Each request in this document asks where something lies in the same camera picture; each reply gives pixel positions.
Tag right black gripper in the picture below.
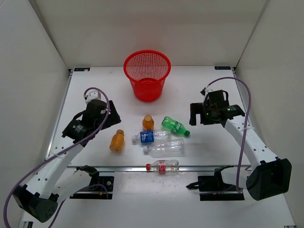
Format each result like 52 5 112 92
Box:
190 103 220 126

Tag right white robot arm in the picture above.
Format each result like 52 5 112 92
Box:
187 89 292 200

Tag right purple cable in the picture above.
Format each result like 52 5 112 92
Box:
204 77 252 193

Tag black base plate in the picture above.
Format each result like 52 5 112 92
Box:
186 176 245 201
70 172 114 200

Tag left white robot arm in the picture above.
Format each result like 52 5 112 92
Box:
13 99 121 223

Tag aluminium table rail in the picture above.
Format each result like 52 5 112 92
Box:
67 165 252 173

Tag green plastic bottle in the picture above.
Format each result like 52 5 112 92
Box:
161 116 190 137

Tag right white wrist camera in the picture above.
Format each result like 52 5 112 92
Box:
200 87 213 96

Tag blue label clear bottle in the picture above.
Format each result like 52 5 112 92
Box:
131 130 171 144

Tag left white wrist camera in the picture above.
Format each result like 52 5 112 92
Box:
84 90 101 104

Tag clear plastic bottle white cap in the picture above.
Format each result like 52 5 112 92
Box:
143 138 185 158

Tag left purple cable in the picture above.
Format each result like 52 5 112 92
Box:
4 87 111 228

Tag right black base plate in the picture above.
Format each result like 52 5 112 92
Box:
186 176 245 201

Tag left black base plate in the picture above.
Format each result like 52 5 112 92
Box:
70 172 114 200

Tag purple cable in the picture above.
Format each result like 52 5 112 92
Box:
4 87 111 228
204 77 252 193

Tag red mesh plastic bin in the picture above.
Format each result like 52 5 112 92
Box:
123 50 171 102

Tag clear bottle red label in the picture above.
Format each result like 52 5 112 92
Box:
146 160 179 175

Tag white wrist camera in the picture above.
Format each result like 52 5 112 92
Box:
84 90 101 104
200 87 213 96

